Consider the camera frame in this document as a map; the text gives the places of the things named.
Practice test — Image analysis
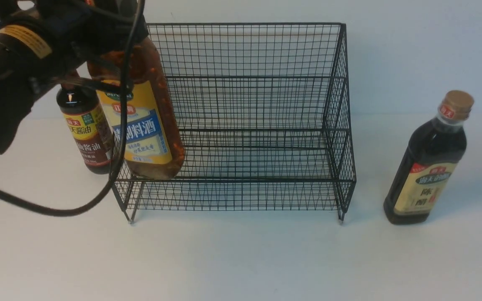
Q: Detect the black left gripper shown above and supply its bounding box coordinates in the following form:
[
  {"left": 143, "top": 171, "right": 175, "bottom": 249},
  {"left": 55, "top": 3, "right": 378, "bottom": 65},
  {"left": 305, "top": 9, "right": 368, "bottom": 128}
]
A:
[{"left": 0, "top": 0, "right": 147, "bottom": 84}]

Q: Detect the dark soy sauce bottle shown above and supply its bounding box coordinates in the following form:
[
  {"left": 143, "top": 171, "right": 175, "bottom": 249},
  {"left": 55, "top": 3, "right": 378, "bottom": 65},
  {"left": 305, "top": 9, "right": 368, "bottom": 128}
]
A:
[{"left": 56, "top": 83, "right": 113, "bottom": 174}]

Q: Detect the amber cooking wine bottle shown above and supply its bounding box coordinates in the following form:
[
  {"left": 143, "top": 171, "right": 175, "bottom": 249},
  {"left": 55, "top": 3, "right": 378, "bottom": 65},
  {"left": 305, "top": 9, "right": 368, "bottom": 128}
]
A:
[{"left": 87, "top": 36, "right": 186, "bottom": 180}]

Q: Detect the dark vinegar bottle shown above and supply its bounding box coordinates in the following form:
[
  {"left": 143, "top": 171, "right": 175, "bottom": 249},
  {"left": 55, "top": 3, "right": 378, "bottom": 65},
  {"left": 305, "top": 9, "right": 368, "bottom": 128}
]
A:
[{"left": 383, "top": 90, "right": 474, "bottom": 225}]

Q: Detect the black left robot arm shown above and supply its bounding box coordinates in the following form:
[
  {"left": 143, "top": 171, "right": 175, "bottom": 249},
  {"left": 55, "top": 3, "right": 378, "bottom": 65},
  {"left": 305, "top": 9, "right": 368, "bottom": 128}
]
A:
[{"left": 0, "top": 0, "right": 147, "bottom": 154}]

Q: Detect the black camera cable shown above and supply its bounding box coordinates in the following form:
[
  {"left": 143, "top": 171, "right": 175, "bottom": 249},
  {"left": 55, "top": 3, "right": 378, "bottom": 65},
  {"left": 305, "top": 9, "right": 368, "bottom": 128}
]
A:
[{"left": 0, "top": 0, "right": 146, "bottom": 217}]

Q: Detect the black wire mesh shelf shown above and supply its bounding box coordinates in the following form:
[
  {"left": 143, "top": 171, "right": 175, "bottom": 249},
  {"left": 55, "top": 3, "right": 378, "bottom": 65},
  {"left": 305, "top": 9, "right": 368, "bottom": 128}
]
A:
[{"left": 112, "top": 22, "right": 356, "bottom": 223}]

